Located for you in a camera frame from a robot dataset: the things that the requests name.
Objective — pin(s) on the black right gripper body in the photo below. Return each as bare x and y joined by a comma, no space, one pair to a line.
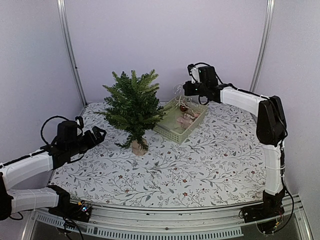
200,91

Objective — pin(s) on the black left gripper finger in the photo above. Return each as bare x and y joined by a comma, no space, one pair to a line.
99,133
93,141

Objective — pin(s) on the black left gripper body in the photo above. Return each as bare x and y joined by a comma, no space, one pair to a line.
75,147

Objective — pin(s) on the clear wire fairy lights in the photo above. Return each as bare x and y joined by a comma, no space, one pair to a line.
180,98

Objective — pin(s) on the pale green perforated basket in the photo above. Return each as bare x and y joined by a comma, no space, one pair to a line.
167,126

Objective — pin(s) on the small green christmas tree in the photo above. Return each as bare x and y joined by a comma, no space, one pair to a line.
133,107

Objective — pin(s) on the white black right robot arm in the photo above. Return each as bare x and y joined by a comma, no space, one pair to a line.
271,131

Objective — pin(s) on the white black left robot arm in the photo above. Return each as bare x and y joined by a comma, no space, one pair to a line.
18,170

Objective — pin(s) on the red bauble ornament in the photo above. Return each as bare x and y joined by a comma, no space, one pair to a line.
183,108

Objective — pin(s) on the pink bow ornaments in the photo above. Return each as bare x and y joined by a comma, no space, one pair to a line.
186,120

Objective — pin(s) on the floral white table mat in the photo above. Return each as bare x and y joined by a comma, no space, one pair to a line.
220,163

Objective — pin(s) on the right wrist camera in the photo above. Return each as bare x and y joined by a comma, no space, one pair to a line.
193,72

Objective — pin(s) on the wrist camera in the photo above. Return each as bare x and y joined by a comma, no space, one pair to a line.
79,120
193,72

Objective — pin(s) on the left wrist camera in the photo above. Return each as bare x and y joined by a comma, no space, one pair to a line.
79,120

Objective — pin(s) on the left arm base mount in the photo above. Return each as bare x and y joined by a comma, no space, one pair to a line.
80,211

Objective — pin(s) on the aluminium front rail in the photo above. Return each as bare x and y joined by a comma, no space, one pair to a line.
145,223

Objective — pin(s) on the right aluminium frame post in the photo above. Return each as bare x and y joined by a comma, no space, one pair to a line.
263,44

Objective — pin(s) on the aluminium frame post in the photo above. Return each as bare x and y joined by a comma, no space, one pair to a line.
61,6
263,44

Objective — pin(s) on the left aluminium frame post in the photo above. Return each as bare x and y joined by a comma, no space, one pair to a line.
61,6

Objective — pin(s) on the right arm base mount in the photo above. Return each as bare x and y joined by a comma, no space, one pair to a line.
272,219

